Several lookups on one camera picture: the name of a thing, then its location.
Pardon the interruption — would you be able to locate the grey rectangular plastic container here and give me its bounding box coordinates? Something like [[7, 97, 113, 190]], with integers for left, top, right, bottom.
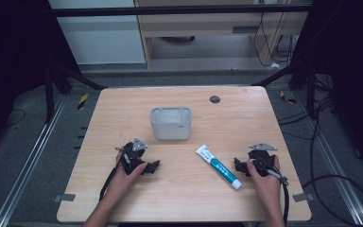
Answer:
[[149, 106, 193, 141]]

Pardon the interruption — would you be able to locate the white cabinet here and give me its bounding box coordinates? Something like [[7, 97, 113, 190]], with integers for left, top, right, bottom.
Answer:
[[47, 0, 147, 66]]

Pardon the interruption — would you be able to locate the aluminium floor rail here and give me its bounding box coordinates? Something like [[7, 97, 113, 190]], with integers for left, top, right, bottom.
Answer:
[[0, 94, 68, 227], [295, 90, 363, 227]]

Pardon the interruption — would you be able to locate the hand-held gripper black cable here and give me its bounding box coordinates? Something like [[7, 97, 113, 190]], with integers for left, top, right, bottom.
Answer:
[[264, 168, 290, 227], [98, 161, 125, 201]]

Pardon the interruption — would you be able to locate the yellow and black striped tape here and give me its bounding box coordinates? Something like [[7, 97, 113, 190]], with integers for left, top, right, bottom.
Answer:
[[279, 90, 298, 105], [77, 93, 90, 111]]

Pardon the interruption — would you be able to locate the black horizontal frame bar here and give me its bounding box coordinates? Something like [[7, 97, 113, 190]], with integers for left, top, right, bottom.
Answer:
[[51, 4, 314, 18]]

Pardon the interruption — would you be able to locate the left hand-held gripper black cable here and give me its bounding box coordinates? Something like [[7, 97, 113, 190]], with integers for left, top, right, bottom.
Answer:
[[98, 161, 125, 201]]

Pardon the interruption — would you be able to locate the black hanging desk cable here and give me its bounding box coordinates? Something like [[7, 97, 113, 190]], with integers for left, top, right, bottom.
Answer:
[[252, 11, 294, 68]]

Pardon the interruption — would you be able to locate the person's right hand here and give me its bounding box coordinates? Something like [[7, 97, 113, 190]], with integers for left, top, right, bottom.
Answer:
[[246, 154, 282, 206]]

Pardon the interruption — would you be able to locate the black looped floor cable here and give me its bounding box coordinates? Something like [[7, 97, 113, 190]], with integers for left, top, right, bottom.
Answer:
[[277, 94, 363, 227]]

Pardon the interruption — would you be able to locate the black metal stand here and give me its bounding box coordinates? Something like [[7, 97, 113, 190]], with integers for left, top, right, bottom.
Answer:
[[43, 58, 108, 125], [251, 58, 320, 120]]

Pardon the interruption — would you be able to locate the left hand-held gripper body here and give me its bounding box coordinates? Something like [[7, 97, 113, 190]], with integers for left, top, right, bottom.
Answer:
[[118, 136, 148, 176]]

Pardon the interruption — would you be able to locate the dark curtain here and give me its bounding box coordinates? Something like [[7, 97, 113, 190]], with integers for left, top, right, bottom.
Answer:
[[0, 0, 80, 155], [289, 0, 363, 178]]

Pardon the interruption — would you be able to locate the thin black floor cable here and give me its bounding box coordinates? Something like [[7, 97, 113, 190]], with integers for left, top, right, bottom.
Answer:
[[3, 108, 26, 129]]

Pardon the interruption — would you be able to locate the right hand-held gripper black cable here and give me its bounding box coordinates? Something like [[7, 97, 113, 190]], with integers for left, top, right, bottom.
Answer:
[[264, 168, 290, 227]]

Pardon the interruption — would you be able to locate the person's left hand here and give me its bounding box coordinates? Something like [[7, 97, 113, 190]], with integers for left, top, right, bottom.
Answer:
[[106, 150, 148, 202]]

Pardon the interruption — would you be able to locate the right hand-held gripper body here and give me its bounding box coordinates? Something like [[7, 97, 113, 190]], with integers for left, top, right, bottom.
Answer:
[[246, 142, 279, 178]]

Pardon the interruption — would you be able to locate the white and teal toothpaste tube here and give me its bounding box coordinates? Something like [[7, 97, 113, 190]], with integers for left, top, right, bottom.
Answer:
[[195, 144, 243, 191]]

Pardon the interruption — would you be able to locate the light wooden desk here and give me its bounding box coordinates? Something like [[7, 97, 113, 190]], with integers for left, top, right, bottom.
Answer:
[[133, 0, 314, 69]]

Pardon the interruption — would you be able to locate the grey tape strip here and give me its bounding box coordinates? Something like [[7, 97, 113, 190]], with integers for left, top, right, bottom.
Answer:
[[292, 192, 315, 203], [53, 193, 77, 203]]

